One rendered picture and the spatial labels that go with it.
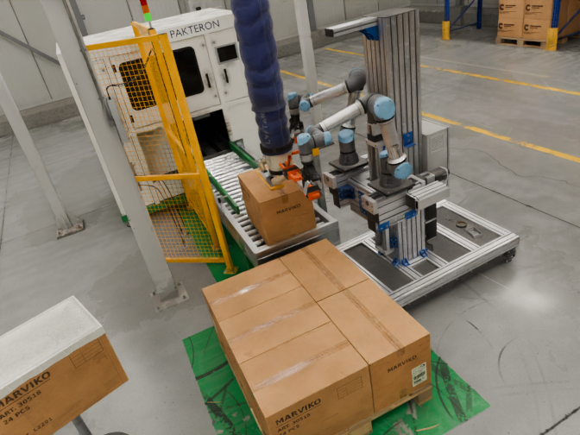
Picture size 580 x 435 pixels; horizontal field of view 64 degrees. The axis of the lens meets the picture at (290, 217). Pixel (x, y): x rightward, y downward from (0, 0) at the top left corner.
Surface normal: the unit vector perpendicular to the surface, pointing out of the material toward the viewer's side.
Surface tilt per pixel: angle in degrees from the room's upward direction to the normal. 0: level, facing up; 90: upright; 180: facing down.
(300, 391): 0
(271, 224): 90
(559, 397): 0
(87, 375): 90
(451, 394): 0
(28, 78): 90
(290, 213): 90
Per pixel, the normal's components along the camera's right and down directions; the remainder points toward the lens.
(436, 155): 0.45, 0.39
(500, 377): -0.17, -0.85
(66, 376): 0.68, 0.27
